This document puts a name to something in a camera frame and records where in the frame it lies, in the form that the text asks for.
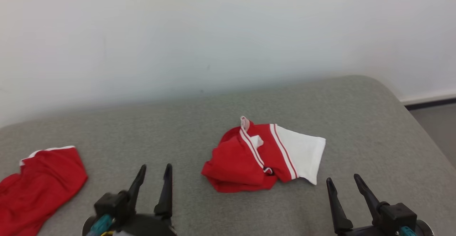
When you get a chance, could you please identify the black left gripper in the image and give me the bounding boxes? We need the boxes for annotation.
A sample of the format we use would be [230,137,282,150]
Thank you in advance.
[118,163,178,236]

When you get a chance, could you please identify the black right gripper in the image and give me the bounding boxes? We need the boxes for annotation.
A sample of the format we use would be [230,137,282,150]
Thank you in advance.
[326,174,421,236]

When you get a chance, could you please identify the red and white jersey shirt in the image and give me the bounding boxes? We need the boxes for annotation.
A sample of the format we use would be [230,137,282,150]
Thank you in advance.
[201,116,326,193]

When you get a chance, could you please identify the red shorts with white trim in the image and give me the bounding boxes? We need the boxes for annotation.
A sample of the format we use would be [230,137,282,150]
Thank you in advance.
[0,146,88,236]

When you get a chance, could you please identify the grey fabric sofa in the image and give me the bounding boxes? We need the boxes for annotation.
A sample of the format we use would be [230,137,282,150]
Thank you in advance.
[0,75,456,236]

